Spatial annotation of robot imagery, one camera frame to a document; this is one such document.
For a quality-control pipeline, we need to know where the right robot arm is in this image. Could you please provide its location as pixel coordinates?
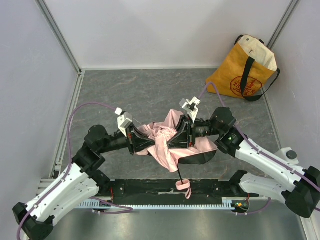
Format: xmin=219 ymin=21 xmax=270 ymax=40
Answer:
xmin=167 ymin=107 xmax=320 ymax=218

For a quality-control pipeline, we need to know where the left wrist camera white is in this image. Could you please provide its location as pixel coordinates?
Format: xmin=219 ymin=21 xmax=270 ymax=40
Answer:
xmin=114 ymin=107 xmax=133 ymax=138

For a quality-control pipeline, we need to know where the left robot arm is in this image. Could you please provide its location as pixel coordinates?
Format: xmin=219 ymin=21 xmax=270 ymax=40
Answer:
xmin=12 ymin=124 xmax=155 ymax=240

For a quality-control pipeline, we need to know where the aluminium rail frame front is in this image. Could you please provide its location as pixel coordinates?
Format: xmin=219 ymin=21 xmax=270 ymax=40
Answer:
xmin=37 ymin=178 xmax=83 ymax=201

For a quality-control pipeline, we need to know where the light blue cable duct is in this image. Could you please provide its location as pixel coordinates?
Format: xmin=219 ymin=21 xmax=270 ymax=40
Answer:
xmin=75 ymin=199 xmax=235 ymax=211

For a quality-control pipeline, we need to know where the pink folding umbrella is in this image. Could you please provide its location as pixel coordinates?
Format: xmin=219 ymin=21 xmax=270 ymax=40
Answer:
xmin=136 ymin=108 xmax=219 ymax=200

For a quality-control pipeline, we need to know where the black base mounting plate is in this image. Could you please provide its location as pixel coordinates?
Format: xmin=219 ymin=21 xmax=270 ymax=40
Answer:
xmin=97 ymin=179 xmax=248 ymax=206

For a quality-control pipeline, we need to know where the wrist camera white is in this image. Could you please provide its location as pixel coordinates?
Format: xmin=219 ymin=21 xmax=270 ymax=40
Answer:
xmin=114 ymin=107 xmax=133 ymax=138
xmin=179 ymin=97 xmax=201 ymax=123

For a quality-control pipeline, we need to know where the white box with grey knob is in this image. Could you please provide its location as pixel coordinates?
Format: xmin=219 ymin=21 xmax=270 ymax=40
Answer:
xmin=275 ymin=147 xmax=299 ymax=165

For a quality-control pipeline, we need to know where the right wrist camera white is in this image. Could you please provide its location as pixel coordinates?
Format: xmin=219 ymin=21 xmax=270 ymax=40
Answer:
xmin=179 ymin=97 xmax=201 ymax=123

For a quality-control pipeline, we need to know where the yellow Trader Joe's tote bag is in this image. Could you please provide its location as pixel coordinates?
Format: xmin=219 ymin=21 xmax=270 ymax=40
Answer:
xmin=205 ymin=35 xmax=280 ymax=102

